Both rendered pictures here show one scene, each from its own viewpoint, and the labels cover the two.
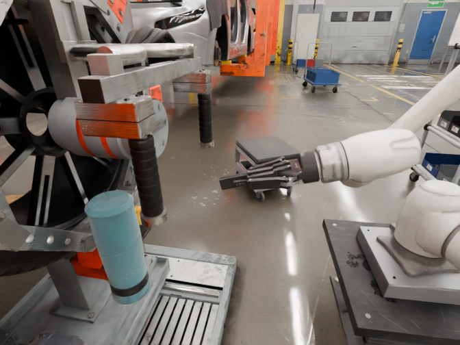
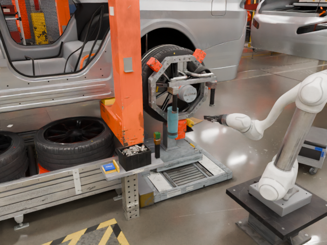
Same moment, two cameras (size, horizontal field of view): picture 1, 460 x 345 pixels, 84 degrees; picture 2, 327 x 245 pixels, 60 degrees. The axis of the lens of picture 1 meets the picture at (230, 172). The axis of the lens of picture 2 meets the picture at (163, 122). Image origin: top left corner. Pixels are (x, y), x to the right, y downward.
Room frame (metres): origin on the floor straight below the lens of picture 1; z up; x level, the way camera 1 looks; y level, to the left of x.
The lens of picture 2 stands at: (-0.91, -1.43, 1.54)
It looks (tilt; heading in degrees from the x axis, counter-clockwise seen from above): 24 degrees down; 53
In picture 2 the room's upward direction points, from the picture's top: straight up
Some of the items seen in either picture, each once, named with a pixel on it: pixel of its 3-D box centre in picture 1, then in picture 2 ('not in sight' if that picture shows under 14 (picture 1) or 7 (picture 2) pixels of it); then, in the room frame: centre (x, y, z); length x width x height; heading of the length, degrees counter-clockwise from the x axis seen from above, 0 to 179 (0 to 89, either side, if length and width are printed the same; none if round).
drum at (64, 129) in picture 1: (112, 126); (183, 91); (0.55, 0.26, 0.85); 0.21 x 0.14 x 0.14; 80
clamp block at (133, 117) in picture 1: (117, 114); (172, 89); (0.35, 0.16, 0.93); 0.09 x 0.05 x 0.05; 80
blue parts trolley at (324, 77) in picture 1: (322, 66); not in sight; (6.07, -2.04, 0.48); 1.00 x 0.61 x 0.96; 177
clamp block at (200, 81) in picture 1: (192, 80); (210, 83); (0.69, 0.10, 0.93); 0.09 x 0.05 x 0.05; 80
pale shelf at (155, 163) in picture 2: not in sight; (132, 166); (-0.05, 0.11, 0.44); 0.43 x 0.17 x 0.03; 170
